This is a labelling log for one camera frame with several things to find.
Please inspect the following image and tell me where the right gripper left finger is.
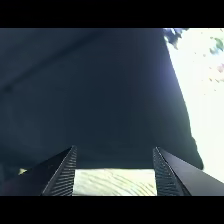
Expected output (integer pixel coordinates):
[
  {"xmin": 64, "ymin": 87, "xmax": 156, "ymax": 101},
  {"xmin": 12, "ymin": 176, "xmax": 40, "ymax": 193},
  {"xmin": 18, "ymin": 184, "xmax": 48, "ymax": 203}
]
[{"xmin": 0, "ymin": 144, "xmax": 78, "ymax": 197}]

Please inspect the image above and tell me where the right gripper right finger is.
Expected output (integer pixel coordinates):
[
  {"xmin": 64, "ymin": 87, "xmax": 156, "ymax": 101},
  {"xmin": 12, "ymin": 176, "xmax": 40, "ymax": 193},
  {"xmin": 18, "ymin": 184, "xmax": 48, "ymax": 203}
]
[{"xmin": 152, "ymin": 146, "xmax": 224, "ymax": 197}]

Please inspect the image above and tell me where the black garment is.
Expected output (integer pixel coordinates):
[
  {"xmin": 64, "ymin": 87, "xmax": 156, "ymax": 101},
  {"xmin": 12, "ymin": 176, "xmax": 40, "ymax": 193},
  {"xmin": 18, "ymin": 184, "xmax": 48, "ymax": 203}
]
[{"xmin": 0, "ymin": 27, "xmax": 205, "ymax": 183}]

